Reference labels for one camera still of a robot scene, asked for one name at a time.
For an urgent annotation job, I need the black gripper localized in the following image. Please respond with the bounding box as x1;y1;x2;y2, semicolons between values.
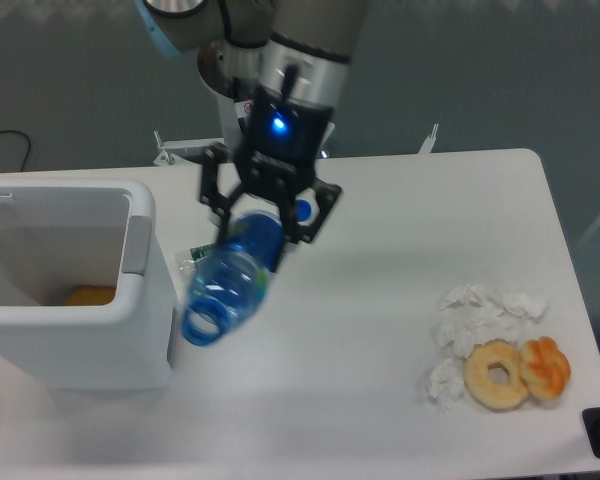
199;86;342;273

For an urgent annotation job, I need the blue plastic bottle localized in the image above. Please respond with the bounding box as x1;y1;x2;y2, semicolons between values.
181;210;283;346

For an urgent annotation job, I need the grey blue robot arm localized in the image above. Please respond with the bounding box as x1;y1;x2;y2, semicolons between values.
137;1;369;262

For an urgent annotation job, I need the blue bottle cap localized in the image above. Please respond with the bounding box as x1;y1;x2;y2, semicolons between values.
295;198;313;223

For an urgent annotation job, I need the clear bottle green label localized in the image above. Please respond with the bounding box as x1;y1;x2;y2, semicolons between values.
175;243;215;277

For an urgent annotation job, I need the orange item in trash can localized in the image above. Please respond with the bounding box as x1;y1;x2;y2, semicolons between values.
64;285;116;306

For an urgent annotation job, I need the white trash can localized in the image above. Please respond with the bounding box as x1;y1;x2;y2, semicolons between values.
0;177;177;390

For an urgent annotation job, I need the crumpled white tissue large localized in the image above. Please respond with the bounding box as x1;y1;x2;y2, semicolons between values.
435;283;550;359

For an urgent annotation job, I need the crumpled white tissue small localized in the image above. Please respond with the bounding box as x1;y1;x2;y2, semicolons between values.
426;358;465;413

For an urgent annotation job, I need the orange twisted bread roll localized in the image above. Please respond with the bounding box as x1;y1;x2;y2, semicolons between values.
519;336;571;401

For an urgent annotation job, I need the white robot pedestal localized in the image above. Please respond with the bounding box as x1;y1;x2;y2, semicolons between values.
197;40;261;149

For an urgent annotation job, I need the black floor cable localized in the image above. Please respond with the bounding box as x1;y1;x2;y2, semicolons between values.
0;129;32;172

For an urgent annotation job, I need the plain ring donut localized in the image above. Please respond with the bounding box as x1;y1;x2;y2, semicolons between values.
463;341;529;411

